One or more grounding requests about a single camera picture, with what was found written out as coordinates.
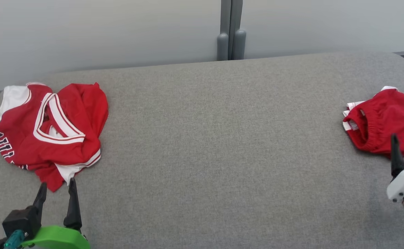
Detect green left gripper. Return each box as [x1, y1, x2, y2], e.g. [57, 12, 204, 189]
[20, 178, 91, 249]

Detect grey fabric sofa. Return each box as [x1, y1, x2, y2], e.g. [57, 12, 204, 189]
[0, 51, 404, 249]

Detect red shorts with white stripes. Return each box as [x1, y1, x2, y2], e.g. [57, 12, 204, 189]
[342, 86, 404, 159]

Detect grey partition post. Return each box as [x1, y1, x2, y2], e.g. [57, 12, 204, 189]
[217, 0, 231, 61]
[230, 0, 247, 61]

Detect red Bulls 23 jersey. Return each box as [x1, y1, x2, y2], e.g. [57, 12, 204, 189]
[0, 82, 109, 193]

